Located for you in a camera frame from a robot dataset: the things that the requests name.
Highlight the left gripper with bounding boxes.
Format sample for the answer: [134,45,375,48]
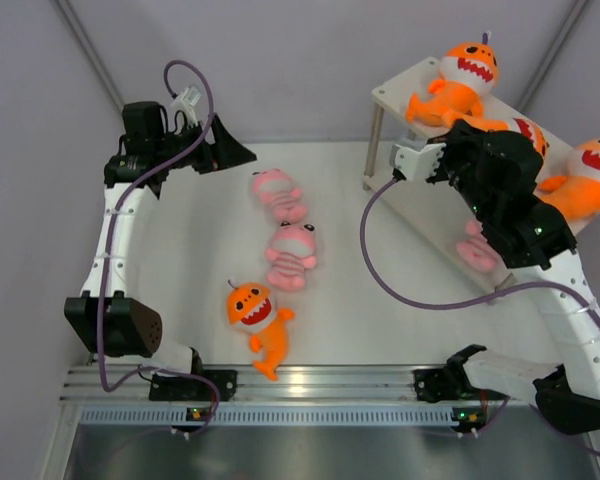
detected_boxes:
[153,113,255,175]

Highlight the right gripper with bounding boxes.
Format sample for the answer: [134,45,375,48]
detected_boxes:
[423,118,496,223]

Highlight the pink striped plush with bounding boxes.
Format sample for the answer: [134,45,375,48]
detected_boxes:
[251,169,308,223]
[265,221,317,292]

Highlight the orange shark plush top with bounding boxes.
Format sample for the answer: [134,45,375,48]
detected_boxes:
[441,111,549,158]

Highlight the orange shark plush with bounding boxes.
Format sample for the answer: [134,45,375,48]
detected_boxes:
[441,111,549,158]
[226,282,295,382]
[405,31,500,127]
[538,137,600,222]

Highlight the orange shark plush front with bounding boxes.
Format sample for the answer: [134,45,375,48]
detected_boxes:
[226,282,295,382]

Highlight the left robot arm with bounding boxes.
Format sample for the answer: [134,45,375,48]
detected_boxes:
[64,101,257,400]

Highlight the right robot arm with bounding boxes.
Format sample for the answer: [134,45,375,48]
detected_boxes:
[424,121,600,435]

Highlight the white two-tier shelf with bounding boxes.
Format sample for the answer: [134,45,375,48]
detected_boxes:
[361,56,597,306]

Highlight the pink plush under shelf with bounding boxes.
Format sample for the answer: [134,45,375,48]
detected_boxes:
[456,220,501,273]

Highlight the orange shark plush on shelf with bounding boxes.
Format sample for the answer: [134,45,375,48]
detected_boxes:
[538,137,600,222]

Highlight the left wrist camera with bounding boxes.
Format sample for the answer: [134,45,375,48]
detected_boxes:
[171,85,202,126]

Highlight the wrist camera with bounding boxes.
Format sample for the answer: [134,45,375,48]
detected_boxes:
[390,139,446,181]
[171,85,202,126]

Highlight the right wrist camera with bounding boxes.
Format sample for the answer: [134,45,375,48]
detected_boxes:
[390,139,446,181]

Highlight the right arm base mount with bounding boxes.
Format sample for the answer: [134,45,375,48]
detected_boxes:
[413,367,505,403]

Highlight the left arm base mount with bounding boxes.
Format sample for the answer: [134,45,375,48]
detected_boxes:
[148,369,238,402]

